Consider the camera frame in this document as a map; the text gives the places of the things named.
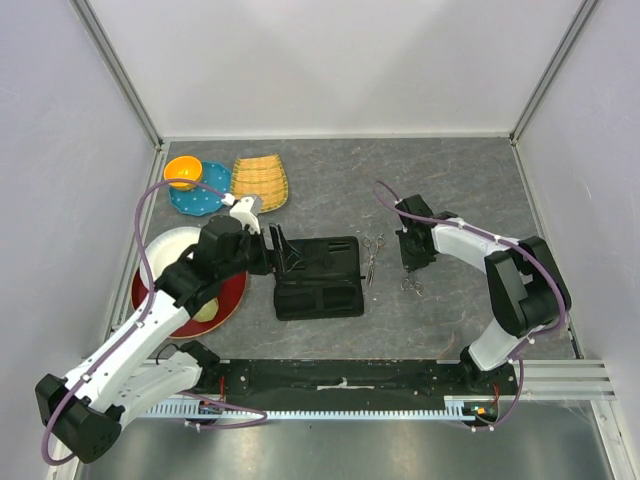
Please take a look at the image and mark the woven bamboo basket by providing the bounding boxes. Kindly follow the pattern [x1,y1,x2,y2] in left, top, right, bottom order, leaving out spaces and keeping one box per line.
[231,154,289,213]

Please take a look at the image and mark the left aluminium frame post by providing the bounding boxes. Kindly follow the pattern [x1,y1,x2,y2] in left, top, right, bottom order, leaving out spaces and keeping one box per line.
[70,0,164,151]

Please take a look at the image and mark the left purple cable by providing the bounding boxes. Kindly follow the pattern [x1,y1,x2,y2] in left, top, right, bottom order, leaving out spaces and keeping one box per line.
[40,180,236,466]

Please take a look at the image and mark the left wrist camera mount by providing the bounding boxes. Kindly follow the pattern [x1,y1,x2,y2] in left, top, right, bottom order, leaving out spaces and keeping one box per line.
[222,193,263,235]

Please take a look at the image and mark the silver scissors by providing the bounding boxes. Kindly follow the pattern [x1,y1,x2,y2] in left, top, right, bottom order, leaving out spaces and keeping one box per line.
[361,234,386,286]
[401,272,423,296]

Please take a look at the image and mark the black zip tool case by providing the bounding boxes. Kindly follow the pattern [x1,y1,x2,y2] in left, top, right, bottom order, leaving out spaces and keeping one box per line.
[273,236,364,321]

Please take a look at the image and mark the white cable duct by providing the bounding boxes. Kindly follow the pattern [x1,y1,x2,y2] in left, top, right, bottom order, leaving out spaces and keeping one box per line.
[142,396,474,423]

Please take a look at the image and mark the right aluminium frame post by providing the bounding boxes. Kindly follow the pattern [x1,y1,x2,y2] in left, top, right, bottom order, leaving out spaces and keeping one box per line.
[509,0,600,147]

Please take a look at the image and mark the aluminium frame post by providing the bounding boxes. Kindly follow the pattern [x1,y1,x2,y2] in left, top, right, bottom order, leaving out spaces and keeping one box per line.
[509,0,600,147]
[70,0,164,151]

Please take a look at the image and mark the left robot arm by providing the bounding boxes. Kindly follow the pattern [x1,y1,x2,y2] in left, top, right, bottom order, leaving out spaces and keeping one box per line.
[35,215,302,466]

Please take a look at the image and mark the yellow-green cup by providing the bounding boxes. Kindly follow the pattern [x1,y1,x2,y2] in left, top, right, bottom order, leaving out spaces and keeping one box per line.
[192,298,219,323]

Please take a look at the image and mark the orange bowl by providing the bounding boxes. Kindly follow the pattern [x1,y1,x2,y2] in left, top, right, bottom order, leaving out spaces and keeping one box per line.
[163,155,204,191]

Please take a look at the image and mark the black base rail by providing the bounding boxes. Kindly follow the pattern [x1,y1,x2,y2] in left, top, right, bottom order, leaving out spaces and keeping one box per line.
[193,359,517,412]

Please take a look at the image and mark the white paper plate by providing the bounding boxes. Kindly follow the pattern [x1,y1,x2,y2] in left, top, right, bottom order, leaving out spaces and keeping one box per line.
[144,226,201,281]

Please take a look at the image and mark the red round tray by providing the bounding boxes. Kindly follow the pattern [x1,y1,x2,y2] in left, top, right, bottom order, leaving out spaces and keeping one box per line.
[130,271,249,340]

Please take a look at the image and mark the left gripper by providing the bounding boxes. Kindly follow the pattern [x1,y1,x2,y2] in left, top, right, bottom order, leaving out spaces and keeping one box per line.
[218,223,302,281]

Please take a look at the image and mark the blue dotted plate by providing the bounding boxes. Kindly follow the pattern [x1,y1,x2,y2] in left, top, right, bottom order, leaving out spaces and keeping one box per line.
[168,161,231,217]

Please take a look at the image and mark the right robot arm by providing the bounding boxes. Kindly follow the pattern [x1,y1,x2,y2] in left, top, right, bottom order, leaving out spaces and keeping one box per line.
[394,195,572,394]

